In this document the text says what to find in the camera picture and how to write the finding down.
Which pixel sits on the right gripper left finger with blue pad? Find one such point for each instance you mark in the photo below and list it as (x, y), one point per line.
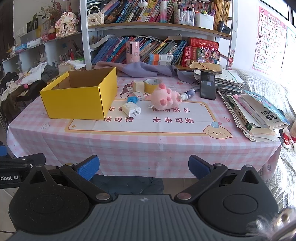
(79, 176)

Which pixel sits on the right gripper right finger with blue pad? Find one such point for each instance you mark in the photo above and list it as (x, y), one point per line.
(207, 175)

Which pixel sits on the blue white spray bottle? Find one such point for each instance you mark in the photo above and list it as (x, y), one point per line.
(187, 95)

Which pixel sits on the white wall charger plug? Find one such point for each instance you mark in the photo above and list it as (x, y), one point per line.
(131, 109)

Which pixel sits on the yellow cardboard box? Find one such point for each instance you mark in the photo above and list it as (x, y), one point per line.
(81, 95)

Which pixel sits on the pink plush pig toy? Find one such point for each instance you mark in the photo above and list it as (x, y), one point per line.
(164, 98)

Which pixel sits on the blue cloth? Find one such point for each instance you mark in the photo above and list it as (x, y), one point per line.
(133, 99)

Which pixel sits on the white staples box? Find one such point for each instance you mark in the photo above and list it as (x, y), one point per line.
(140, 96)

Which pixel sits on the cream cube eraser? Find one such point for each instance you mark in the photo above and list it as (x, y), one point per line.
(138, 86)

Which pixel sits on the yellow tape roll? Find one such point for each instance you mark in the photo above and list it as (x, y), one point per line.
(151, 84)

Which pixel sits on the pink checkered tablecloth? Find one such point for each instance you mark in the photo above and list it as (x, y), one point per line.
(156, 143)

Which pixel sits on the stack of books and papers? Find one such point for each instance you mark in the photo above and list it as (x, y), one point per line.
(259, 105)

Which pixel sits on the black smartphone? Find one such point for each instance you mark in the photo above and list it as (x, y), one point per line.
(207, 86)

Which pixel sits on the pile of clothes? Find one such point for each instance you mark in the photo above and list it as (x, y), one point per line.
(25, 86)

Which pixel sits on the brown envelope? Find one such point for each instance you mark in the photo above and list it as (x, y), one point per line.
(208, 67)

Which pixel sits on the tissue box with cloth cover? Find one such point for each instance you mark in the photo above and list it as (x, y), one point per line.
(70, 65)

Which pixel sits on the purple cloth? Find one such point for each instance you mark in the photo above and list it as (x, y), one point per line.
(141, 69)

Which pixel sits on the orange blue white box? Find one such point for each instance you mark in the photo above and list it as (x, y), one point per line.
(160, 59)

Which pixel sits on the pink cylindrical device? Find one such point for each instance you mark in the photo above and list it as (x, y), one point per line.
(132, 52)

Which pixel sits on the pink floral doll figure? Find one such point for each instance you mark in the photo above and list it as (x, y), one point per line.
(66, 25)

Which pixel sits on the white pen holder box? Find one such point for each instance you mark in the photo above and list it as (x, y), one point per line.
(204, 21)

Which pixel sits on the white quilted handbag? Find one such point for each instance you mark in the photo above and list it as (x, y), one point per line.
(95, 16)

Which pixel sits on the white bookshelf frame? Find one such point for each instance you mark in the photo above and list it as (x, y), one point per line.
(92, 36)

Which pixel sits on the alphabet wall poster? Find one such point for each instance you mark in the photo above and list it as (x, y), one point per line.
(270, 44)

